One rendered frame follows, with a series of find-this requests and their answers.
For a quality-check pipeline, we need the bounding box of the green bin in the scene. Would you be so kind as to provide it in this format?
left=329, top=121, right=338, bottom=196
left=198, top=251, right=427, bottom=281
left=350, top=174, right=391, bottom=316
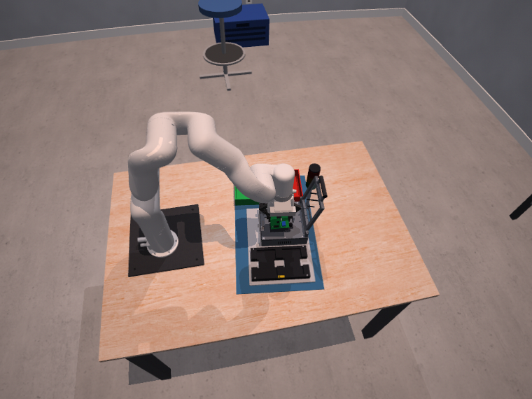
left=235, top=187, right=259, bottom=206

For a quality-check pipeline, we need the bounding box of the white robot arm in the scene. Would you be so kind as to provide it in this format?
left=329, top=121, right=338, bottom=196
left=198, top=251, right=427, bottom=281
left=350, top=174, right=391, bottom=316
left=128, top=112, right=296, bottom=258

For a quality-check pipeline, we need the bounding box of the green circuit board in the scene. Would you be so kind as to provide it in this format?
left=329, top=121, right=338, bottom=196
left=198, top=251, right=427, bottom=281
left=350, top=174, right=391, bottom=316
left=270, top=216, right=289, bottom=230

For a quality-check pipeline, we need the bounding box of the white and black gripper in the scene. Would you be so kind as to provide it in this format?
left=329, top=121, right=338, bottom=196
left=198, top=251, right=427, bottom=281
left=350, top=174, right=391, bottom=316
left=259, top=193, right=301, bottom=222

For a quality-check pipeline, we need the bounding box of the red bin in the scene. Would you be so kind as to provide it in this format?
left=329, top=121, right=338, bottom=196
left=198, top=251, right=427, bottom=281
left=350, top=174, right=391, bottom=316
left=293, top=169, right=303, bottom=202

